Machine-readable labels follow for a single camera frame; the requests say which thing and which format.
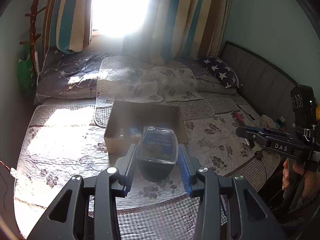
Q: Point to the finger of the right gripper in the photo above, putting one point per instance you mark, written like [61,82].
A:
[253,134]

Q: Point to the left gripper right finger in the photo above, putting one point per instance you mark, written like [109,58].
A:
[228,206]

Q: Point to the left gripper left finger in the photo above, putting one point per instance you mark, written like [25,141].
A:
[85,208]

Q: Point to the small blue white box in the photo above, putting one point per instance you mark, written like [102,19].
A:
[134,133]

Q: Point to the black dome plastic-wrapped item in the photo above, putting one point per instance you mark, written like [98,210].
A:
[157,153]

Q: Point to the person's right hand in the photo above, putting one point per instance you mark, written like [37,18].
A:
[311,180]

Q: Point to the crumpled cloth on nightstand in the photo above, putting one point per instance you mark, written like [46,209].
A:
[266,122]

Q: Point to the red black lighter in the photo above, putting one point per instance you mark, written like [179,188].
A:
[237,117]

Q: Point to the grey padded headboard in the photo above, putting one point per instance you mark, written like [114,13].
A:
[265,86]

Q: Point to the star pattern navy pillow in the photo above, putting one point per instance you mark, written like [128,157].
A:
[220,70]

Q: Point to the brown cardboard box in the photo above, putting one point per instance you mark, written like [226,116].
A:
[141,115]

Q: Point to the right striped curtain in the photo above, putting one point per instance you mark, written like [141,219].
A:
[179,29]

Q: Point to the striped curtain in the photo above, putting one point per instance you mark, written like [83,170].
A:
[179,29]
[67,25]

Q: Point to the grey constellation duvet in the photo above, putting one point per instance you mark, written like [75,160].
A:
[69,76]

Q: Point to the green bag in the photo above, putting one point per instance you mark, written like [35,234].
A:
[25,74]

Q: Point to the left striped curtain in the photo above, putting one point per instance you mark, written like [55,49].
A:
[67,25]

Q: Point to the wooden coat rack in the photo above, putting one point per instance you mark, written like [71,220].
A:
[33,35]

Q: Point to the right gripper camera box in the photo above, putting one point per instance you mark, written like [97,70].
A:
[304,108]

